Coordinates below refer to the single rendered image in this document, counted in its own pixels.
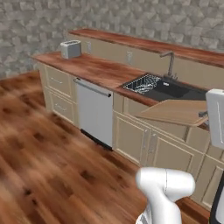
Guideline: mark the beige wall outlet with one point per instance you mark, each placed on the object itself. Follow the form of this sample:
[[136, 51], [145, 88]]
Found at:
[[88, 47], [129, 57]]

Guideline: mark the beige cupboard door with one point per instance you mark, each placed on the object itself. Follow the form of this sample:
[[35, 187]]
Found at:
[[175, 156], [213, 183], [129, 138]]

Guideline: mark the white dishwasher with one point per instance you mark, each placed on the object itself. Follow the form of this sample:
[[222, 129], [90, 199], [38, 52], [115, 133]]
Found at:
[[94, 116]]

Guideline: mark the silver toaster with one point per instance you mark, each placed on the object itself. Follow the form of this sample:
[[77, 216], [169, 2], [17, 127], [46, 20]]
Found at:
[[71, 49]]

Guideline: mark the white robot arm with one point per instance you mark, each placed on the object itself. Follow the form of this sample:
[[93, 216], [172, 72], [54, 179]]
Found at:
[[163, 186]]

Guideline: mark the beige panel under sink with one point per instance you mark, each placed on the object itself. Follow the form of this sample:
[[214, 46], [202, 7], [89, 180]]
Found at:
[[134, 107]]

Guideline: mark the wooden cutting board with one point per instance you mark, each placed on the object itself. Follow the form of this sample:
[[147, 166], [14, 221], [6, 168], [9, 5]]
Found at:
[[175, 112]]

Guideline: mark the grey tap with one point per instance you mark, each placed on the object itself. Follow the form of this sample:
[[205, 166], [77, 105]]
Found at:
[[171, 65]]

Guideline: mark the large beige drawer front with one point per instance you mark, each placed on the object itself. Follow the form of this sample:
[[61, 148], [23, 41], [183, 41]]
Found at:
[[61, 107]]

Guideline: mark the black sink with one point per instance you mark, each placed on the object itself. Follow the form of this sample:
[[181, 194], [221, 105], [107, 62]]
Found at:
[[175, 90]]

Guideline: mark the small beige drawer front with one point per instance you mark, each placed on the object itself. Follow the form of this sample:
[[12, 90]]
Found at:
[[58, 81]]

